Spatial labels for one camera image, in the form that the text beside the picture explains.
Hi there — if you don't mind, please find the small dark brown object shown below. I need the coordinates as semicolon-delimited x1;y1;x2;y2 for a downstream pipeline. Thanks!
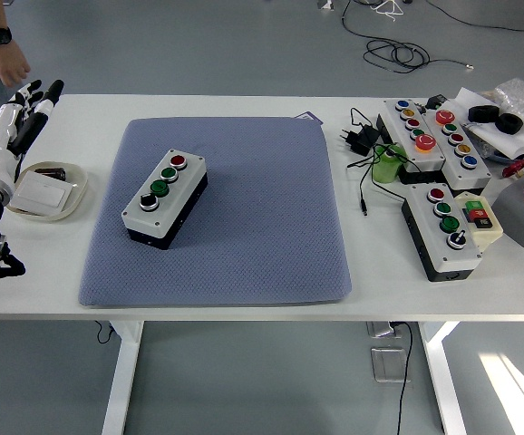
34;167;67;182

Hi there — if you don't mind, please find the silver floor socket plate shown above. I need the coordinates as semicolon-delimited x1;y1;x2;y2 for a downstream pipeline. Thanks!
370;346;412;384

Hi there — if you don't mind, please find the five-button box, stop button lit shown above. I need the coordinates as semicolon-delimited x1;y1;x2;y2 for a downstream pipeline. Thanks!
376;98;448;185

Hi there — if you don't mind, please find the long black floor cable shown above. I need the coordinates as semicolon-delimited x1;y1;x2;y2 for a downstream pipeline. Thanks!
424;0;524;33

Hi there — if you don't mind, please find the short black cable loop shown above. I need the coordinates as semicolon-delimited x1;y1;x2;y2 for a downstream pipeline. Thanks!
93;320;114;344

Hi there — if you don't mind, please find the white wall switch plate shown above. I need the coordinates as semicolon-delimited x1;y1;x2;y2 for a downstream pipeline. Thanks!
11;173;73;211

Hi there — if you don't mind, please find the blue plate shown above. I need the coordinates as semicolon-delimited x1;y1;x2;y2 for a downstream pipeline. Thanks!
483;135;524;163

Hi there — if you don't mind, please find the grey block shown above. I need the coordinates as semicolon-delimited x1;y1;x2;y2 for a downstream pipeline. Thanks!
490;171;524;248

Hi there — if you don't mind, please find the silver socket bracket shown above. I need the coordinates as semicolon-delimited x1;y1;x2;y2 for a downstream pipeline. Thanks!
365;320;400;339

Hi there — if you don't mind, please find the grey four-button control box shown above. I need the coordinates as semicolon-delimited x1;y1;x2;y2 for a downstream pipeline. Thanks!
401;182;484;283
121;148;209;251

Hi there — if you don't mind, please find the clear bubble wrap bag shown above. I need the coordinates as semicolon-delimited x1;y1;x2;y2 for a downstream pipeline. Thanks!
483;77;524;132

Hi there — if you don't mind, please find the white foam sheet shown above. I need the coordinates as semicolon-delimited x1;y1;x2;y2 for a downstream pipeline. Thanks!
451;86;524;160

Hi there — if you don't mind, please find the black power adapter with cord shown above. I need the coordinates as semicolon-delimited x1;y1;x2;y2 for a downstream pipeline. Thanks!
337;107;409;217

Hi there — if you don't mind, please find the coiled black floor cable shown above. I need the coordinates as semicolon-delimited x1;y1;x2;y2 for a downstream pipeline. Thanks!
341;0;475;74

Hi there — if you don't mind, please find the five-button box, red stop button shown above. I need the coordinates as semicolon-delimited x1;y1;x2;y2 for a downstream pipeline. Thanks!
420;100;493;191

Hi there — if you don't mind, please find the grey-blue woven mat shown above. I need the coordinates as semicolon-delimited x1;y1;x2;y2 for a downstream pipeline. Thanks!
77;116;353;308

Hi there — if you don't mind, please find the beige three-button switch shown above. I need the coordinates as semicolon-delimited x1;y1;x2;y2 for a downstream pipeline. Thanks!
453;190;504;254

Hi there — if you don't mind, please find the green plastic bottle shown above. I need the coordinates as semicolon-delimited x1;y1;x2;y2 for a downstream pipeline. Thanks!
371;142;409;185

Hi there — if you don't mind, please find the white shallow tray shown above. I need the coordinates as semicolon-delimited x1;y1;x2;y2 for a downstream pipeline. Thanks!
5;161;89;223

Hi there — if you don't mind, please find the white table leg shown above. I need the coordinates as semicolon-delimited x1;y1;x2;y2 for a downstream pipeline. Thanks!
102;320;145;435
418;320;467;435

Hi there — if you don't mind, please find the black foam ring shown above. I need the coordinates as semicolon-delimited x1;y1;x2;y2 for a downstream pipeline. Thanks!
467;104;502;124
496;112;524;136

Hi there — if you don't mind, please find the white cord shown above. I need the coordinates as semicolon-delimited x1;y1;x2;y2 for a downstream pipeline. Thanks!
369;0;404;22

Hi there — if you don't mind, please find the purple card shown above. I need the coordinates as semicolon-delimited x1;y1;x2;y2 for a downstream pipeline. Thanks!
294;111;325;127

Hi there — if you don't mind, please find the black hanging power cable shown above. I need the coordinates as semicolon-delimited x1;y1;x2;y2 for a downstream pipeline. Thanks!
395;321;415;435

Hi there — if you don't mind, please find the person's hand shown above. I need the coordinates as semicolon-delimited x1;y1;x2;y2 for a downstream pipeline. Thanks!
0;42;32;86

